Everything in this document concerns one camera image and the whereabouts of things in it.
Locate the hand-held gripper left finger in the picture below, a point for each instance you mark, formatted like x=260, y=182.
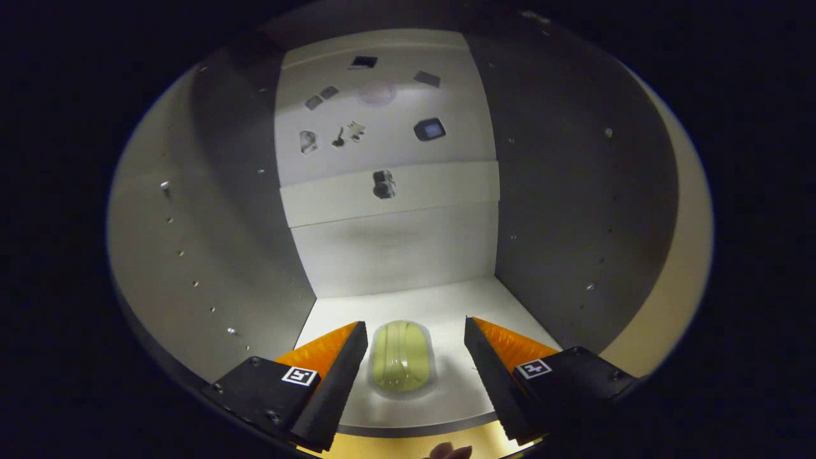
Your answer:
x=335, y=389

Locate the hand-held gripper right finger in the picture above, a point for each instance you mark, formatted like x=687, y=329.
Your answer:
x=494, y=382

